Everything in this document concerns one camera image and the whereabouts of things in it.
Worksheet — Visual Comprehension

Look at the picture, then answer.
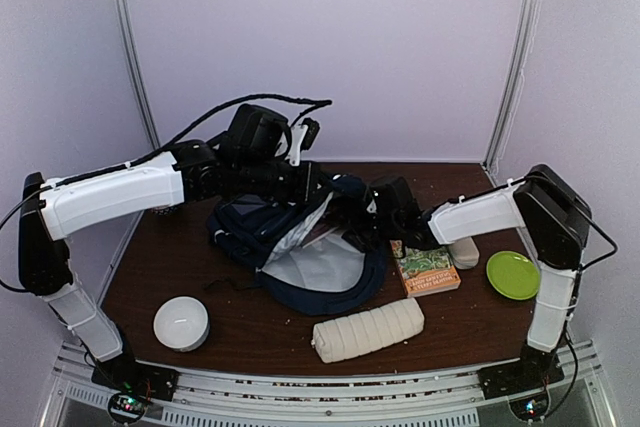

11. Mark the white front rail frame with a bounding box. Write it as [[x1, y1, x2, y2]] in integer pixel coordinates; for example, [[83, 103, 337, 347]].
[[35, 341, 623, 426]]

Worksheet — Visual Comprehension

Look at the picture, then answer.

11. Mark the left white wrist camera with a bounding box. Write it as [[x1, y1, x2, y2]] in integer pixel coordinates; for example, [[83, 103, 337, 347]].
[[286, 118, 320, 167]]

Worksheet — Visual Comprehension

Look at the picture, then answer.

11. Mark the purple cover paperback book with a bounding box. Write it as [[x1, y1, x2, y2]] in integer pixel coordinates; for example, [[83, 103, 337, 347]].
[[301, 223, 344, 248]]

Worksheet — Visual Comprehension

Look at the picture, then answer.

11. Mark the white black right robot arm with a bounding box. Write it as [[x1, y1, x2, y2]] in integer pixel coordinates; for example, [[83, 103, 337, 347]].
[[346, 164, 591, 389]]

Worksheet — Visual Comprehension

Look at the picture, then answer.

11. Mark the beige glasses case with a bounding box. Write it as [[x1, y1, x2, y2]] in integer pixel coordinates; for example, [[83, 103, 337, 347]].
[[448, 237, 480, 270]]

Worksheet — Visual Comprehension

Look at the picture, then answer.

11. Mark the aluminium frame post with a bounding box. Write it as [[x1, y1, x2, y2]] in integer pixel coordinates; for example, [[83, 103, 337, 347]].
[[114, 0, 160, 149], [483, 0, 540, 178]]

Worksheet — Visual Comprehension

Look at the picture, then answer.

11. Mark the white ceramic bowl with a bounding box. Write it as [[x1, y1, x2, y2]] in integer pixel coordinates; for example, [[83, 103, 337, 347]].
[[153, 296, 210, 352]]

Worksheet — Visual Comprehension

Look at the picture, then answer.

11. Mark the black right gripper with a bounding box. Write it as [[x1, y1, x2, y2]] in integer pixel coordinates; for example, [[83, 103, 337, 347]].
[[327, 198, 401, 252]]

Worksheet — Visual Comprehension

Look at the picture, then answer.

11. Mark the orange treehouse paperback book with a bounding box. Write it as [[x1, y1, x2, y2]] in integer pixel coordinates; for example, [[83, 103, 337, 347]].
[[390, 240, 461, 298]]

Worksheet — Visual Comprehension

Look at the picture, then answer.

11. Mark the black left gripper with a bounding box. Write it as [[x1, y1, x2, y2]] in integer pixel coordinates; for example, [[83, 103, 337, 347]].
[[234, 155, 332, 203]]

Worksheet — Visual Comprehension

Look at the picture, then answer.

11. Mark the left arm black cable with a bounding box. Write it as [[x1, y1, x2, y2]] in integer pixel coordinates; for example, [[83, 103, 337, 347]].
[[0, 94, 334, 293]]

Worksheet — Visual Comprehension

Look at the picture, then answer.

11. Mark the left aluminium frame post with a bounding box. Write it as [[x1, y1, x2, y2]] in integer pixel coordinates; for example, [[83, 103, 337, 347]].
[[114, 0, 160, 149]]

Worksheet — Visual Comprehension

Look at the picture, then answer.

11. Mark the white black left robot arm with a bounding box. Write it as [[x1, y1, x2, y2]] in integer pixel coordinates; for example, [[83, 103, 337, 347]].
[[18, 104, 320, 391]]

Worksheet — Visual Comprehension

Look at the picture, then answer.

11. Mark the navy blue student backpack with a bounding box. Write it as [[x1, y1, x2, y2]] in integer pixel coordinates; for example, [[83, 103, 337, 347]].
[[206, 174, 387, 316]]

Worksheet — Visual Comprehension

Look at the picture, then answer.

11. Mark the pink patterned small bowl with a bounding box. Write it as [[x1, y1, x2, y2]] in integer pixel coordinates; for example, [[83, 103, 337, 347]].
[[151, 205, 180, 216]]

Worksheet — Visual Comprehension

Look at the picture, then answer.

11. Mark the green plate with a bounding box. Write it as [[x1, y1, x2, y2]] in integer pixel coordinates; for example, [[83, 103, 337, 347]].
[[486, 251, 541, 301]]

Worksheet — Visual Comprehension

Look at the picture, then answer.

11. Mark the right aluminium frame post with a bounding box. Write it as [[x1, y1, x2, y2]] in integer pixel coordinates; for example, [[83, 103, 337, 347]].
[[483, 0, 540, 178]]

